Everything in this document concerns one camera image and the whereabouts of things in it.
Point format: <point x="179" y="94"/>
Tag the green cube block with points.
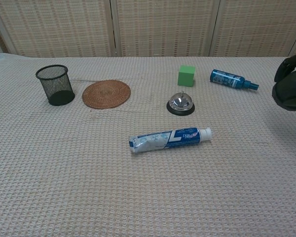
<point x="186" y="77"/>

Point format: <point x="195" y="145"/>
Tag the beige waffle-weave table cloth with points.
<point x="88" y="185"/>

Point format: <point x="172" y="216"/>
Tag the round woven rattan coaster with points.
<point x="106" y="93"/>

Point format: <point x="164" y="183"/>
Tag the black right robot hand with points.
<point x="292" y="63"/>

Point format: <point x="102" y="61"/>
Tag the blue white toothpaste tube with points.
<point x="162" y="140"/>

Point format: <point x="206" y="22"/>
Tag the black mesh pen holder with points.
<point x="56" y="86"/>

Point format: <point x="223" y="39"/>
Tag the silver call bell black base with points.
<point x="180" y="103"/>

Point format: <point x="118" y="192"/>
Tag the blue spray bottle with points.
<point x="227" y="79"/>

